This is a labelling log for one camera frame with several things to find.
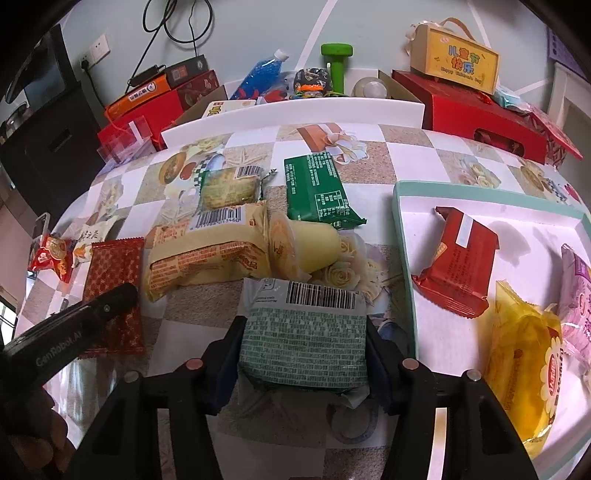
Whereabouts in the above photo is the pale yellow cake packet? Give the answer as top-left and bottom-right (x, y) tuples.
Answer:
(143, 200), (273, 303)

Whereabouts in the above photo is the red gift box with cutout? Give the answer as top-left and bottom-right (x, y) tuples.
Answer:
(392, 69), (548, 164)

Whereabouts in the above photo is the red paper bag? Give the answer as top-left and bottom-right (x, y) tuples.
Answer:
(526, 104), (585, 169)

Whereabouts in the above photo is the pink snack packet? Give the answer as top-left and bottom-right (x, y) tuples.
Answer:
(556, 244), (591, 384)

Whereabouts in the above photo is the clear yellowish bottle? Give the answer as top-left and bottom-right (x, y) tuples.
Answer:
(353, 76), (389, 97)

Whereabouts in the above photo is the red-brown snack packet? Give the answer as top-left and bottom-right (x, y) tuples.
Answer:
(411, 206), (500, 319)

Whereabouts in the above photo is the white foam board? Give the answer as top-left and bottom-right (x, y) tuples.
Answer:
(161, 99), (426, 148)

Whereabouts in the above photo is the red round-print snack packet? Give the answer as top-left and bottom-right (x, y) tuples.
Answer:
(27, 233), (77, 283)

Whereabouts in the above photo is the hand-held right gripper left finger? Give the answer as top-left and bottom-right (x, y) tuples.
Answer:
(65, 316), (247, 480)

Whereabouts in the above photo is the black power adapter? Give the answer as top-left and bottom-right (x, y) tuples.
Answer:
(129, 65), (167, 86)

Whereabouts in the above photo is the white small snack packet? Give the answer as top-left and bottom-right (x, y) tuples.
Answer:
(74, 222), (121, 264)

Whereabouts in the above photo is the green-edged clear cookie packet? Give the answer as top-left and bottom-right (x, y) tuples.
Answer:
(196, 164), (278, 215)

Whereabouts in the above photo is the black smartphone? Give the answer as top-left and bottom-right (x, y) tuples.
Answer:
(28, 211), (52, 259)

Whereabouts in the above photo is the white tray with teal rim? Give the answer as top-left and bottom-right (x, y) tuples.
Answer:
(392, 181), (591, 480)

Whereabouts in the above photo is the yellow bread packet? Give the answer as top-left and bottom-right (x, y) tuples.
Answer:
(482, 279), (566, 460)

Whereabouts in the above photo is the grey-green snack packet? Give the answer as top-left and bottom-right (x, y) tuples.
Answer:
(238, 277), (370, 393)

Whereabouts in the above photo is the yellow box with handle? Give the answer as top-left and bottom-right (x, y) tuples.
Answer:
(406, 18), (502, 95)

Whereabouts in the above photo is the white wall socket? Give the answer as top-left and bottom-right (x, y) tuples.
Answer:
(81, 39), (112, 70)

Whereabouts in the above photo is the orange flat box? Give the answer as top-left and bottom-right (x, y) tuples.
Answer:
(104, 76), (171, 121)

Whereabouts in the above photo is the red gift box with cord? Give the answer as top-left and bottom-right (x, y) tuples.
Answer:
(97, 69), (220, 153)

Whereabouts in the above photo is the yellow jelly cup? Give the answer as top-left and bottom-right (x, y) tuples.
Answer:
(268, 210), (345, 282)

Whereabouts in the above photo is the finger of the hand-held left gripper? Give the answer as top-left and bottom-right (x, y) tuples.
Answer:
(81, 283), (139, 330)

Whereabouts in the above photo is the black cable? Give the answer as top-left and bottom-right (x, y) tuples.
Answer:
(127, 0), (215, 86)

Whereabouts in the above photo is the green dumbbell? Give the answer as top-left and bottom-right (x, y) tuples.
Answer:
(321, 43), (354, 95)

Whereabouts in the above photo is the brown cardboard box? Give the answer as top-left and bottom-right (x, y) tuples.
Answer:
(173, 69), (423, 127)

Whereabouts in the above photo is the black cabinet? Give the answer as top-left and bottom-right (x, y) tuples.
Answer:
(0, 23), (105, 222)

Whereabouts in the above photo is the person's left hand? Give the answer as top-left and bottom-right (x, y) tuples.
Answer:
(9, 385), (77, 480)

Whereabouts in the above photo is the clear plastic box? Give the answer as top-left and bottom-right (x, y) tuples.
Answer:
(97, 117), (153, 164)

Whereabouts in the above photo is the dark green snack packet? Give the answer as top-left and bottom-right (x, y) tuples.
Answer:
(283, 151), (368, 230)

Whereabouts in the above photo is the red patterned snack packet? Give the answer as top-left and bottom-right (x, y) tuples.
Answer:
(81, 236), (148, 358)

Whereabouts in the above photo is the white and yellow card box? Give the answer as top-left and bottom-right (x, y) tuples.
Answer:
(202, 98), (257, 118)

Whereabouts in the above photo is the black small box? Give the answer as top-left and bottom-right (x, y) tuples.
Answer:
(164, 54), (208, 88)

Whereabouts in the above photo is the white cabinet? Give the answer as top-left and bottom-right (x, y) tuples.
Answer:
(547, 62), (591, 148)

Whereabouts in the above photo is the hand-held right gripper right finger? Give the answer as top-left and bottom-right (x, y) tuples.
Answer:
(365, 318), (541, 480)

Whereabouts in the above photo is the blue bead bottle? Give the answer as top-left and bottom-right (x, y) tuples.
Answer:
(229, 50), (289, 100)

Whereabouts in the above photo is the purple plastic basket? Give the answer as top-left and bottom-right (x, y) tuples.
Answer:
(547, 28), (573, 63)

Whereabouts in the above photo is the light blue face mask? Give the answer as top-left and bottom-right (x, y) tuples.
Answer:
(496, 88), (532, 114)

